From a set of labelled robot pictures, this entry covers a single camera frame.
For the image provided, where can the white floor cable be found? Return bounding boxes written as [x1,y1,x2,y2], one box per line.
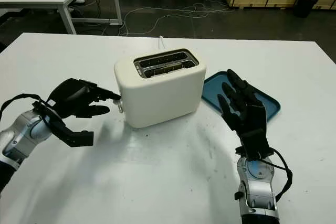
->
[119,0,232,36]

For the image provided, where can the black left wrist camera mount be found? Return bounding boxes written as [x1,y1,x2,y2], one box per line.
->
[33,100,95,148]

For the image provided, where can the black trash bin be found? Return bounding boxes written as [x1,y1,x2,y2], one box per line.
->
[293,0,319,19]

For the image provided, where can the cream white toaster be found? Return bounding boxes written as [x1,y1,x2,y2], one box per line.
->
[113,48,207,129]

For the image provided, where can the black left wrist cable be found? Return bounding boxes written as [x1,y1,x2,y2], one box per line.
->
[0,93,66,130]

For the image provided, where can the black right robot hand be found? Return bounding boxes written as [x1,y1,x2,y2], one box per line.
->
[217,68,268,141]

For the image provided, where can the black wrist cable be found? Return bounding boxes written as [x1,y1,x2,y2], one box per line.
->
[0,93,66,130]
[271,149,293,198]

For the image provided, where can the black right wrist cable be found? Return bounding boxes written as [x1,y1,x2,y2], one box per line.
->
[271,149,293,198]

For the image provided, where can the blue plastic tray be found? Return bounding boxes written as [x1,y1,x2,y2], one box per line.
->
[201,70,281,123]

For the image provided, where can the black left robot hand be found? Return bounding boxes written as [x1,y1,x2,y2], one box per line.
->
[47,78,122,119]

